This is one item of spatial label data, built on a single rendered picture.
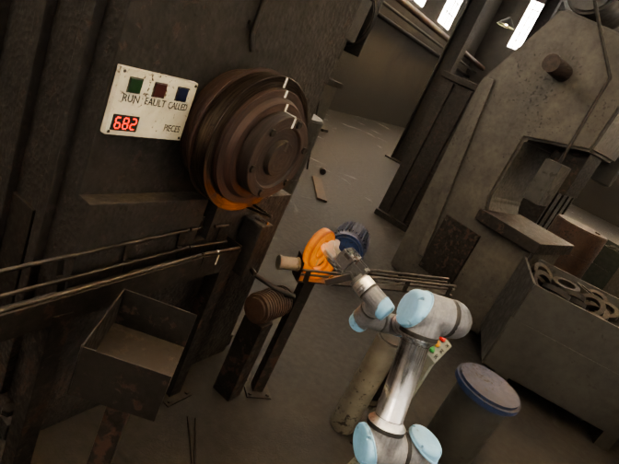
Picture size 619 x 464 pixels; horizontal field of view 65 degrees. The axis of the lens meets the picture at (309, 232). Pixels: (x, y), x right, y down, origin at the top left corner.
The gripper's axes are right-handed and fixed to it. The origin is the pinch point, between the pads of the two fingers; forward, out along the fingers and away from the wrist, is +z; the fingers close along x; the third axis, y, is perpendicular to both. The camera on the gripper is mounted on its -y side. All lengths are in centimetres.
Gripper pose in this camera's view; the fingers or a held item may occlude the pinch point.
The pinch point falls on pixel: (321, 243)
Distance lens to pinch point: 182.1
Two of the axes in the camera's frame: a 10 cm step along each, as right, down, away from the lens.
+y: 6.0, -6.8, -4.2
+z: -6.1, -7.3, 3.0
